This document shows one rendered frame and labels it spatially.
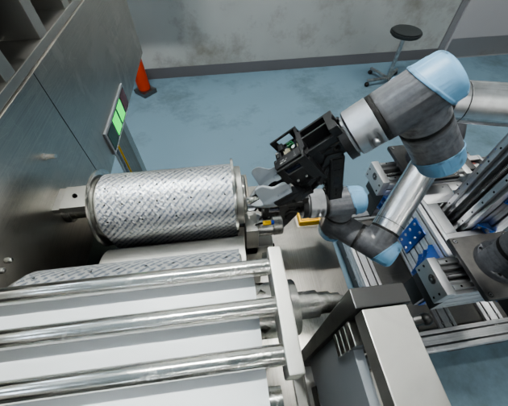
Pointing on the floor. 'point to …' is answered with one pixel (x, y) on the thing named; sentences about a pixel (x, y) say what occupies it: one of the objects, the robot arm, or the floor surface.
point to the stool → (405, 32)
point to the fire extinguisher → (143, 83)
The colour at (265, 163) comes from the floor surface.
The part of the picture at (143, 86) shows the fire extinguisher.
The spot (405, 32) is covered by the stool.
